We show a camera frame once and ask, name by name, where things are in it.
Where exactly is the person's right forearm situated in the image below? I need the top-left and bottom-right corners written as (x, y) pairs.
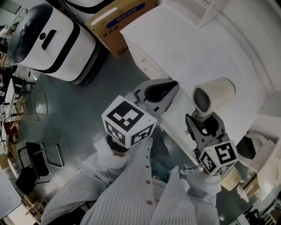
top-left (175, 168), bottom-right (222, 225)

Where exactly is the brown cardboard box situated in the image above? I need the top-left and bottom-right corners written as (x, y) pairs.
top-left (84, 0), bottom-right (158, 59)

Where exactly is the white and black service robot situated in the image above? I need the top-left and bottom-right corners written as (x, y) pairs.
top-left (7, 3), bottom-right (108, 87)
top-left (47, 0), bottom-right (117, 21)

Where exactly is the gold wire rack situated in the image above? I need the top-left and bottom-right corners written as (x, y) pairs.
top-left (8, 94), bottom-right (30, 131)

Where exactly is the cream hair dryer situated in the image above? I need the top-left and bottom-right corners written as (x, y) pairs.
top-left (191, 76), bottom-right (237, 126)

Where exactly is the person's leg in jeans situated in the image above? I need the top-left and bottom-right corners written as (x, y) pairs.
top-left (150, 127), bottom-right (174, 183)

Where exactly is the person's left forearm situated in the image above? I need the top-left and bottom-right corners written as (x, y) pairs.
top-left (41, 137), bottom-right (152, 225)

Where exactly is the striped button shirt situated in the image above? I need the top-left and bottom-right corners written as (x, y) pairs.
top-left (83, 140), bottom-right (189, 225)

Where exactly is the black chair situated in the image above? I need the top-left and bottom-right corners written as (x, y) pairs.
top-left (15, 142), bottom-right (64, 196)

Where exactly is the clear curved glass stand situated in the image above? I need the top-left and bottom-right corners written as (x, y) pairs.
top-left (23, 90), bottom-right (48, 122)

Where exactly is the white desk with drawer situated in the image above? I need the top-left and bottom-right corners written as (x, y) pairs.
top-left (120, 0), bottom-right (281, 169)

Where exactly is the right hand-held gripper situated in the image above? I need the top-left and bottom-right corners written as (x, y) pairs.
top-left (185, 113), bottom-right (239, 176)

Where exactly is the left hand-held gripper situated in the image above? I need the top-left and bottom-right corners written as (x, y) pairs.
top-left (102, 79), bottom-right (180, 148)

